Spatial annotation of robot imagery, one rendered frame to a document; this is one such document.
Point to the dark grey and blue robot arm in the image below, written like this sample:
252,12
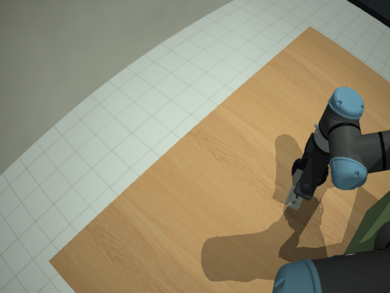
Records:
352,157

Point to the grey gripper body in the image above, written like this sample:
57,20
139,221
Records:
309,146

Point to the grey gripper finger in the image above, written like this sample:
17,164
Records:
296,171
323,179

